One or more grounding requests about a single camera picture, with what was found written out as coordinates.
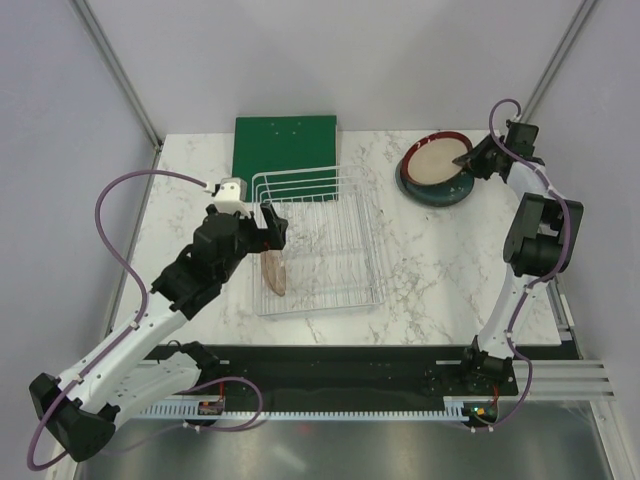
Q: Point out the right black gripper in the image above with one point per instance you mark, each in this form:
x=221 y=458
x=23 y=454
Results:
x=473 y=157

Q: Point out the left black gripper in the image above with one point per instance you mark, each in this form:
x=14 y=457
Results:
x=275 y=234

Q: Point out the pink-brown plate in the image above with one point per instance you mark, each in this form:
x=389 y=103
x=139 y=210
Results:
x=273 y=270

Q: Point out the dark teal plate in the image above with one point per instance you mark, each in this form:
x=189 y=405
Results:
x=442 y=195

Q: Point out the red and black plate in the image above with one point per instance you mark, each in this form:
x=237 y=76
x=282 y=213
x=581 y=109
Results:
x=430 y=161

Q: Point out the white wire dish rack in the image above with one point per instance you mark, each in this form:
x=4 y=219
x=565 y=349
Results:
x=332 y=253

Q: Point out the light green-grey plate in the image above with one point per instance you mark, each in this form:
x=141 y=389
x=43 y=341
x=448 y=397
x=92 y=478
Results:
x=400 y=183

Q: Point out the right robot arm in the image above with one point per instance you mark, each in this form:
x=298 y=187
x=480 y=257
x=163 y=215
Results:
x=538 y=246

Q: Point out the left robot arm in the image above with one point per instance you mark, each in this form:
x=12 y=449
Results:
x=85 y=405

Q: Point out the green cutting board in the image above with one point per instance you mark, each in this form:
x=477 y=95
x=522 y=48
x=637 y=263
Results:
x=286 y=157

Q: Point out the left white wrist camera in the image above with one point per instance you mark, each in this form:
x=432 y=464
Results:
x=229 y=196

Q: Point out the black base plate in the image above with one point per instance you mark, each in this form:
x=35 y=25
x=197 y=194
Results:
x=337 y=376

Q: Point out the right aluminium frame post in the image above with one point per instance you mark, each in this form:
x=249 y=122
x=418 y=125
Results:
x=568 y=40

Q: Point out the aluminium frame post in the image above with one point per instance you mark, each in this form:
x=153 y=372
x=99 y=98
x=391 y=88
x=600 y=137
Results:
x=110 y=59
x=568 y=40

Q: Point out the white slotted cable duct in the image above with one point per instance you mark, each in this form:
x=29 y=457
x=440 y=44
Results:
x=201 y=409

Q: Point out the left aluminium frame post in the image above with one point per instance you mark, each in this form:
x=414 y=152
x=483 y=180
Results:
x=110 y=59

